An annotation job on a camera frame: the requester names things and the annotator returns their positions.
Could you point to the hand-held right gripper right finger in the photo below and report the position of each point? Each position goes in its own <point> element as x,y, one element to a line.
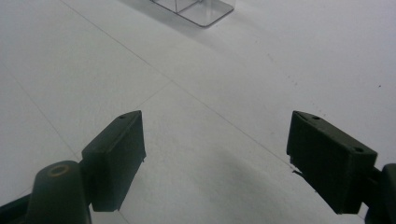
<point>330,161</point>

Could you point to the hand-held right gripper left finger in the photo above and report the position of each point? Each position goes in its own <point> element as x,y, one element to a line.
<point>115,161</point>

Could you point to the clear acrylic stand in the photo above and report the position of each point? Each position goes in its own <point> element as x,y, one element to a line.
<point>202,11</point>

